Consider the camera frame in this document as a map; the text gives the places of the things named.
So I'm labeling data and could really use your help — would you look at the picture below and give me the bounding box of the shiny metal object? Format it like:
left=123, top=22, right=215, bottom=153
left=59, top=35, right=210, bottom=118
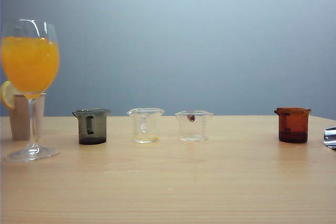
left=322, top=126, right=336, bottom=150

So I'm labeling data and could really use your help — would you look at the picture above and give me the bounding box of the clear wooden-handled measuring cup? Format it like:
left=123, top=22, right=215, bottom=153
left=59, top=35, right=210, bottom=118
left=174, top=110, right=215, bottom=142

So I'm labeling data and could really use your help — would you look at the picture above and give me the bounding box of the lemon slice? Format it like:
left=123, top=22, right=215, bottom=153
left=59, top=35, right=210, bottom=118
left=0, top=80, right=19, bottom=110

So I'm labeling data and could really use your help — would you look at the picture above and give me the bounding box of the amber measuring cup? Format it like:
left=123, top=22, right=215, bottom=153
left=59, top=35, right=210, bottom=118
left=274, top=106, right=313, bottom=144

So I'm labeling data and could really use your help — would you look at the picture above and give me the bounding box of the clear glass-handled measuring cup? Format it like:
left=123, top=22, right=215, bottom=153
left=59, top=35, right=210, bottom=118
left=127, top=107, right=165, bottom=144

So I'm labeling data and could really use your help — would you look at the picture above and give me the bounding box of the wine glass with orange juice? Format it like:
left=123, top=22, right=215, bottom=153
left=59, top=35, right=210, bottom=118
left=1, top=18, right=61, bottom=162

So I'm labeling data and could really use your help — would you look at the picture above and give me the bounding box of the smoky grey measuring cup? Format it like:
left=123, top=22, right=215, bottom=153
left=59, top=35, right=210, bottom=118
left=72, top=108, right=111, bottom=145

